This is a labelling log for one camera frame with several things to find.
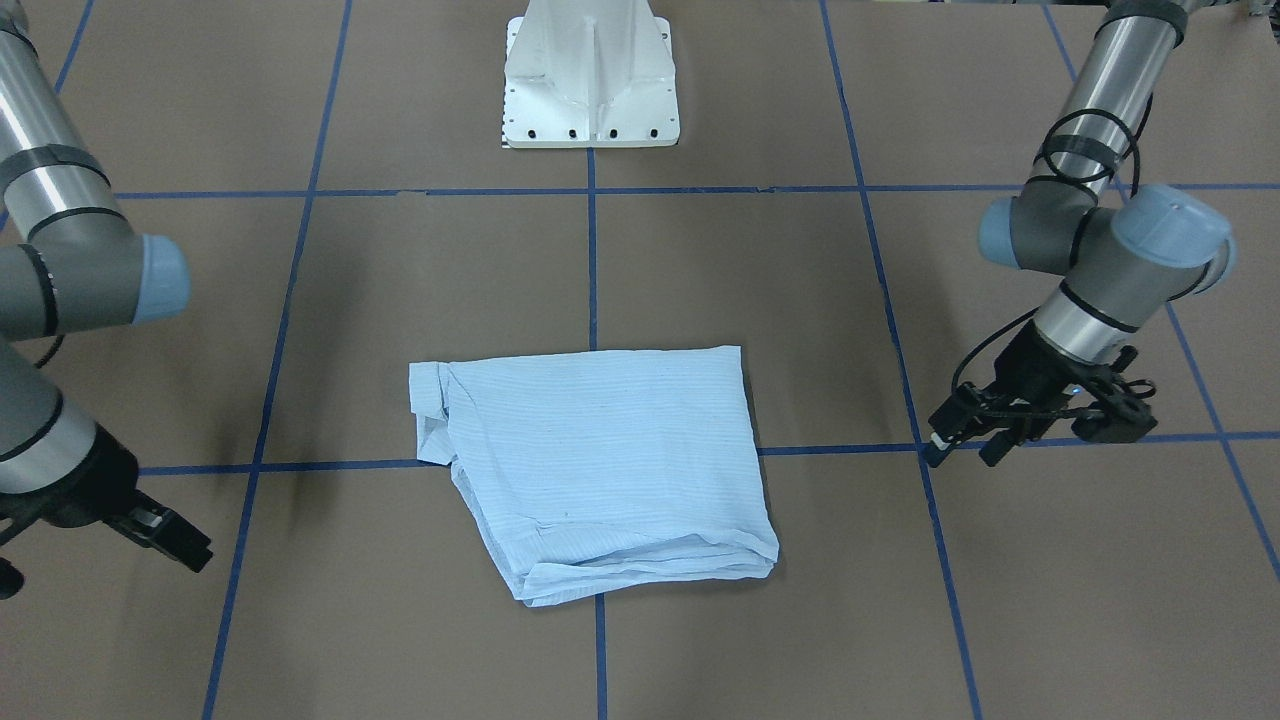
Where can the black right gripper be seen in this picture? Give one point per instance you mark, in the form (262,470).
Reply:
(92,483)

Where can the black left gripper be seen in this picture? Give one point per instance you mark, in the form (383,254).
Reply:
(1030,372)

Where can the light blue striped shirt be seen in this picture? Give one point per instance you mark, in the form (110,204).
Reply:
(595,472)

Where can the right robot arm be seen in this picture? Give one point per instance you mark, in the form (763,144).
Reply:
(79,266)

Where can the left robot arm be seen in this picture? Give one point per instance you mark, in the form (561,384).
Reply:
(1114,248)

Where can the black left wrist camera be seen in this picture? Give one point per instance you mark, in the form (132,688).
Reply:
(1119,413)

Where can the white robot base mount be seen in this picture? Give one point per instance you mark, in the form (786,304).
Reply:
(589,75)

